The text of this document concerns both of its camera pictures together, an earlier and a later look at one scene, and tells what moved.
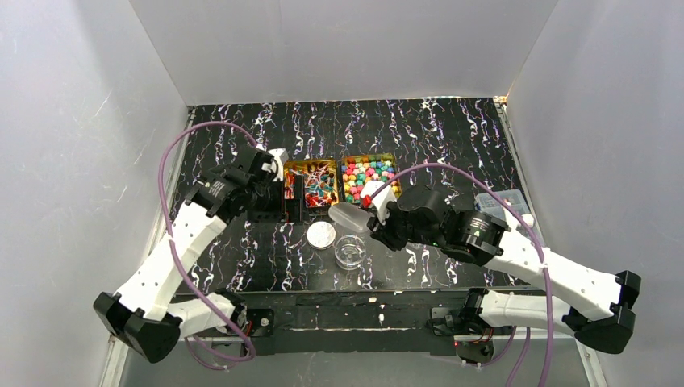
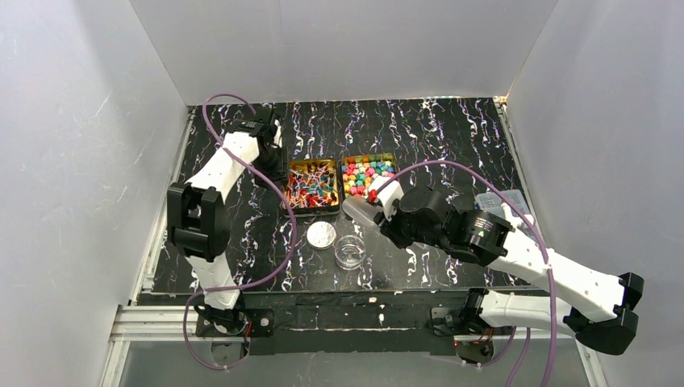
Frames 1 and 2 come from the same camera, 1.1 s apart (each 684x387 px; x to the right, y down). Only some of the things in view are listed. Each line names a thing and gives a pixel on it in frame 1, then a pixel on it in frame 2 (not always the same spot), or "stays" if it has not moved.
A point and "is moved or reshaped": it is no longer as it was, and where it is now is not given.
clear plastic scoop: (350, 216) is moved or reshaped
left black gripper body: (283, 201) -> (274, 157)
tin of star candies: (357, 169) stays
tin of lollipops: (320, 183) stays
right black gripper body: (388, 230) stays
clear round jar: (350, 252) stays
